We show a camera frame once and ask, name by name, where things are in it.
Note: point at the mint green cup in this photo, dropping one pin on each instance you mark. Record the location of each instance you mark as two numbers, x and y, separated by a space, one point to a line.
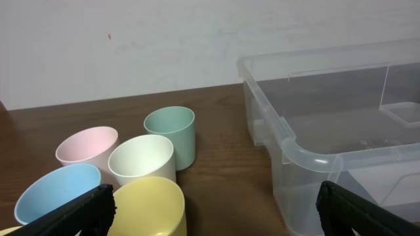
176 123

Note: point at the light blue cup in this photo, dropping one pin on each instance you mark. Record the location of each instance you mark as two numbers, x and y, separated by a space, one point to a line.
54 190

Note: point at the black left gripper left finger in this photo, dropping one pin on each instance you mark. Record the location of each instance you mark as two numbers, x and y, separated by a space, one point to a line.
92 213

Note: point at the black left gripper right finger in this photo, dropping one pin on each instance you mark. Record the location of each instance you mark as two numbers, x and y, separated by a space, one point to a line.
344 213

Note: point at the pink cup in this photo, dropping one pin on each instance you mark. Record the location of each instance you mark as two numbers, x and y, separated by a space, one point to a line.
91 146

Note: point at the yellow cup near bin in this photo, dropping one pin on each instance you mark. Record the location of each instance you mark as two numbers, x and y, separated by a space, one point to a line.
149 206

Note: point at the cream white cup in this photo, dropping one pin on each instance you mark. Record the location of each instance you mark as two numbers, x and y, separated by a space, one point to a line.
143 156

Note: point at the yellow cup far left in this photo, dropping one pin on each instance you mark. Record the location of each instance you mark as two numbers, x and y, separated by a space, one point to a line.
8 230

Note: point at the clear plastic storage bin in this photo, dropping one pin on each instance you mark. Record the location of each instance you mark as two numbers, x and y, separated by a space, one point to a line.
347 114

